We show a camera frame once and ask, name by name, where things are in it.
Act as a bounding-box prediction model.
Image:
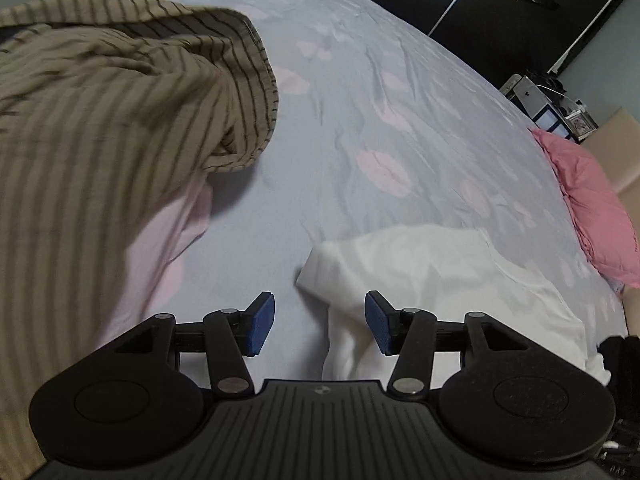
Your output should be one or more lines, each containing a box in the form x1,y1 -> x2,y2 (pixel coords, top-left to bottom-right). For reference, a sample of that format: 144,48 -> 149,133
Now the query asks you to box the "white T-shirt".
296,224 -> 613,386

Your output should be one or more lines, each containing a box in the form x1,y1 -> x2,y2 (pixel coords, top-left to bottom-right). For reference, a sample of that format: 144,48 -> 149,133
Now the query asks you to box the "photo frame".
567,110 -> 598,142

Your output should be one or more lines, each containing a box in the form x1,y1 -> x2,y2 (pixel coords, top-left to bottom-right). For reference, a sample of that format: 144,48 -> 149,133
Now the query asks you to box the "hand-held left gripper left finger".
114,290 -> 277,395

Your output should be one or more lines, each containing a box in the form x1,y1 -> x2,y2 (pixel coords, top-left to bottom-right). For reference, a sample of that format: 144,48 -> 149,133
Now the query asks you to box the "pink pillow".
530,127 -> 640,291

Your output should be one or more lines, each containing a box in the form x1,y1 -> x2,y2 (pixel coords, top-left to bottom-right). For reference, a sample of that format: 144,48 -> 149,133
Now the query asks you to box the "beige padded headboard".
582,107 -> 640,336

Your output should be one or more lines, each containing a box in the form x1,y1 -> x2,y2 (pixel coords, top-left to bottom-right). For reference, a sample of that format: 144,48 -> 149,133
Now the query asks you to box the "grey nightstand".
500,74 -> 576,138

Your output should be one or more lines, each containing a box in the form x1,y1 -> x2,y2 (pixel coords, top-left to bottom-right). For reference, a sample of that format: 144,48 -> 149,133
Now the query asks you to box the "black sliding wardrobe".
305,0 -> 636,96

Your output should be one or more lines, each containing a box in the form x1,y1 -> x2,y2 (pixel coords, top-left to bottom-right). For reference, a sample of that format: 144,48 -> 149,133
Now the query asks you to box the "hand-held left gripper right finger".
364,290 -> 526,395

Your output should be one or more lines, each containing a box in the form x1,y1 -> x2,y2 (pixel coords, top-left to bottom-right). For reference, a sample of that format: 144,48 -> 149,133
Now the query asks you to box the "brown striped shirt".
0,0 -> 279,471

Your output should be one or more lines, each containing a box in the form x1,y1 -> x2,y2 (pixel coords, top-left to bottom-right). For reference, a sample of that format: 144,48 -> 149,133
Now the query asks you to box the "grey pink-dotted bedsheet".
87,0 -> 628,386

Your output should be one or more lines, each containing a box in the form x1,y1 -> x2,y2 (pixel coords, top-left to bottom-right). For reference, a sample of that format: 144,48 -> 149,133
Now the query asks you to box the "pile of black clothes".
597,335 -> 640,403

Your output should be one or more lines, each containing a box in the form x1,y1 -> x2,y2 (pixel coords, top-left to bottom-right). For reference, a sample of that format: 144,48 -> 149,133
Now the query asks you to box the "light pink garment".
97,175 -> 213,341

